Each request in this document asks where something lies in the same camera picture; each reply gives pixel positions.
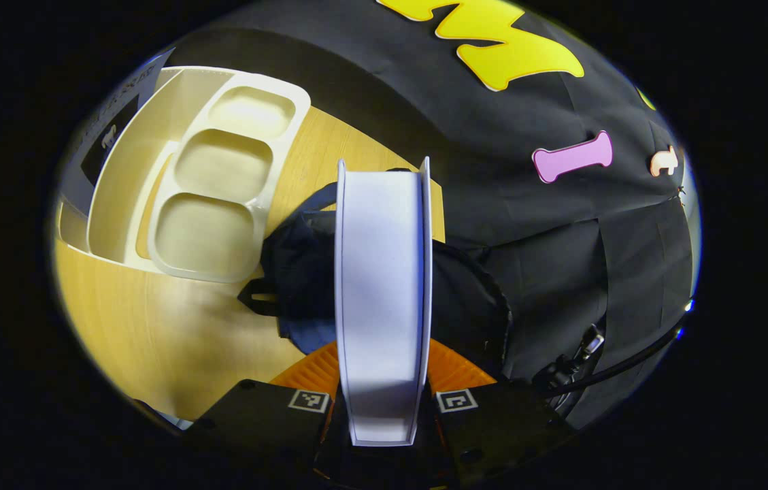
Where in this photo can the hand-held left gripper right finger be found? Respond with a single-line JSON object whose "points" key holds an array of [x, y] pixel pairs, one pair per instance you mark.
{"points": [[499, 422]]}

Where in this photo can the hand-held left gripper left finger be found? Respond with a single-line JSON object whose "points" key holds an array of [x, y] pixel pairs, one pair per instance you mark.
{"points": [[254, 415]]}

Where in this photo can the blue schoolbag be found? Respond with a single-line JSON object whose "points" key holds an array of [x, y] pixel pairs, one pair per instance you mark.
{"points": [[302, 272]]}

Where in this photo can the pale blue cover book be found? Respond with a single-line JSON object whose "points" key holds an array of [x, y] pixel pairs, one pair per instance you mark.
{"points": [[111, 122], [380, 286]]}

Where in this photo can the white plastic bookshelf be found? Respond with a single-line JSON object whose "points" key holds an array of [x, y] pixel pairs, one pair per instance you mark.
{"points": [[213, 238]]}

